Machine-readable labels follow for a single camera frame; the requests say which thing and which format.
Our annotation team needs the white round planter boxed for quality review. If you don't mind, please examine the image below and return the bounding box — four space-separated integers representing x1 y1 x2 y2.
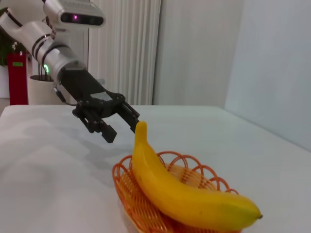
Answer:
28 73 71 105

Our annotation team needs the yellow banana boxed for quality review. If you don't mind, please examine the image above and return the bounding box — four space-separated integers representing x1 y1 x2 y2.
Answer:
132 121 263 230

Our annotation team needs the silver head camera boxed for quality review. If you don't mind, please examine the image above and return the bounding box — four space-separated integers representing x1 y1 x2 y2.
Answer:
42 0 105 29

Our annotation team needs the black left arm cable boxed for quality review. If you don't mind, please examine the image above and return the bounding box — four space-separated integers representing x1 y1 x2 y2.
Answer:
52 84 79 107

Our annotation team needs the orange wire basket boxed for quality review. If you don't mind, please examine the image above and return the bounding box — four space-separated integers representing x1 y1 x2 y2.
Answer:
111 150 240 233

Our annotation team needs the white pleated curtain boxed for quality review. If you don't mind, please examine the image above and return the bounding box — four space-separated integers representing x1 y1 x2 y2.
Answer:
88 0 162 105

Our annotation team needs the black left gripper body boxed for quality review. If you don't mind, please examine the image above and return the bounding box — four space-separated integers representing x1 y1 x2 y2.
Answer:
59 68 126 120

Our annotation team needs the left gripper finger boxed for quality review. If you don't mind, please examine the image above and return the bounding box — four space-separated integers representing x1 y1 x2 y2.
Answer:
117 101 141 134
72 102 118 144

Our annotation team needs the red cabinet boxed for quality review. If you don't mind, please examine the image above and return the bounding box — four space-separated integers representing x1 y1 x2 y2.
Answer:
7 51 34 105

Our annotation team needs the green leafy plant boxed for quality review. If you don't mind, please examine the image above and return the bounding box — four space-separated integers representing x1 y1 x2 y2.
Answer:
0 7 28 68

